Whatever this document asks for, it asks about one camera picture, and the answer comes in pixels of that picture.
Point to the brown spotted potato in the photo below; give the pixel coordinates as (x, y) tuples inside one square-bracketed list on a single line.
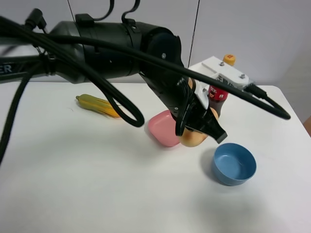
[(192, 138)]

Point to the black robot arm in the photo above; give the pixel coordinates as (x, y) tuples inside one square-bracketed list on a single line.
[(84, 50)]

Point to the blue bowl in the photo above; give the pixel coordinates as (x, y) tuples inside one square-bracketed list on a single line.
[(233, 164)]

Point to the corn cob with husk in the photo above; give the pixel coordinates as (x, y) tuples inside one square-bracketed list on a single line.
[(98, 105)]

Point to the pink square plate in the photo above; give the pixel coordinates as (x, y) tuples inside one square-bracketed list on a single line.
[(162, 128)]

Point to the cola bottle yellow cap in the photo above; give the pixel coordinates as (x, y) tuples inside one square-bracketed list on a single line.
[(217, 96)]

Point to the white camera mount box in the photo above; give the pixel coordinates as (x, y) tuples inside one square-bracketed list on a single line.
[(223, 72)]

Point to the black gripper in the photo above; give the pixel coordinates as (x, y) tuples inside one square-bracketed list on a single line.
[(177, 92)]

